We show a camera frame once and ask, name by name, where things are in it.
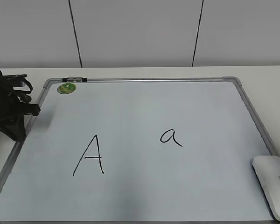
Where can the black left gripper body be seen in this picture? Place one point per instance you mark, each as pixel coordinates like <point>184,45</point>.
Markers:
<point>13,105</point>

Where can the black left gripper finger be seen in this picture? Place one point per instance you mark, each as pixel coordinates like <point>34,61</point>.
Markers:
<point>17,129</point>
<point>5,130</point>

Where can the white whiteboard eraser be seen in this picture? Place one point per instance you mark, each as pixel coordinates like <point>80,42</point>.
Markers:
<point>267,169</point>

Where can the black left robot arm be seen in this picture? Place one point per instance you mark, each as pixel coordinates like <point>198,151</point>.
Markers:
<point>15,104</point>

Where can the round green magnet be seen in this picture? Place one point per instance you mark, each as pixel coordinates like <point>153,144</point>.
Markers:
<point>66,88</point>

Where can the left wrist camera with cables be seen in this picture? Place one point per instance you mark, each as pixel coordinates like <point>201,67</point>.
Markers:
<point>16,81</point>

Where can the white board with aluminium frame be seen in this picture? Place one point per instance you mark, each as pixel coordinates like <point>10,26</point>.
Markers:
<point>138,150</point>

